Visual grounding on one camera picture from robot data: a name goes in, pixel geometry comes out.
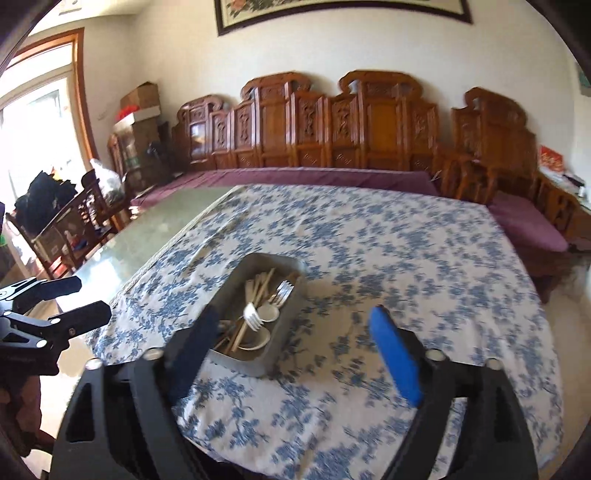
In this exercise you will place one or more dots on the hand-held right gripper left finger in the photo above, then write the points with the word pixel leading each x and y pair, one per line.
pixel 198 350

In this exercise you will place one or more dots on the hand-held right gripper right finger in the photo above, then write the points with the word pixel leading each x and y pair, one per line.
pixel 397 360

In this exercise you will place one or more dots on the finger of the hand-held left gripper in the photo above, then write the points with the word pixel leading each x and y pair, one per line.
pixel 83 316
pixel 46 288

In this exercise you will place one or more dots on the white plastic spoon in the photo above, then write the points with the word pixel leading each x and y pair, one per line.
pixel 256 340
pixel 268 314

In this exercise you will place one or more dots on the rectangular metal tray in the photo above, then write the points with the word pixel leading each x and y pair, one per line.
pixel 258 364

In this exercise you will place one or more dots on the white plastic fork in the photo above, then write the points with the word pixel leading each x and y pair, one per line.
pixel 251 318

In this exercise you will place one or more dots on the wooden chopstick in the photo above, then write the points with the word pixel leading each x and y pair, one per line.
pixel 261 290
pixel 254 288

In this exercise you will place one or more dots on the metal fork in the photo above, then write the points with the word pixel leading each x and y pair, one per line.
pixel 285 290

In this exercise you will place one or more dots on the person's left hand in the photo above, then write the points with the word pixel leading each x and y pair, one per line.
pixel 25 406

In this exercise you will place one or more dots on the black bag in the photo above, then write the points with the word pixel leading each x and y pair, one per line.
pixel 46 196

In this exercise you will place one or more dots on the blue floral tablecloth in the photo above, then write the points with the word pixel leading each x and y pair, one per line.
pixel 392 240

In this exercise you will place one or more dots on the clear plastic bag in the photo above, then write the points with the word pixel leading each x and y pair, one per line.
pixel 108 180

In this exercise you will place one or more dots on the stacked cardboard boxes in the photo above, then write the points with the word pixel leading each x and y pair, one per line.
pixel 143 152

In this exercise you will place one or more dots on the purple armchair cushion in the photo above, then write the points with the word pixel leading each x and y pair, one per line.
pixel 526 221

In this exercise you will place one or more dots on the white flat box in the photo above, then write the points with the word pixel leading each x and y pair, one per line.
pixel 138 115

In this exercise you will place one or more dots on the long purple sofa cushion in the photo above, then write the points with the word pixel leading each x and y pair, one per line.
pixel 300 177

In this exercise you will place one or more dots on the carved wooden armchair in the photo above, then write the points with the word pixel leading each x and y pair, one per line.
pixel 494 129

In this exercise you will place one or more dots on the carved wooden sofa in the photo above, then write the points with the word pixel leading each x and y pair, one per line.
pixel 323 120

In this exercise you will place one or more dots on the red card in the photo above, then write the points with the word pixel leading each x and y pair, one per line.
pixel 551 159

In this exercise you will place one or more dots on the framed floral painting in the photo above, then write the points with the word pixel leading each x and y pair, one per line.
pixel 346 11

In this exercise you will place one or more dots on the wooden door frame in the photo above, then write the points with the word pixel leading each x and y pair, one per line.
pixel 83 92

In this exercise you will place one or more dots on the green and white wall panel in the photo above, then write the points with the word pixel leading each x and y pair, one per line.
pixel 585 83

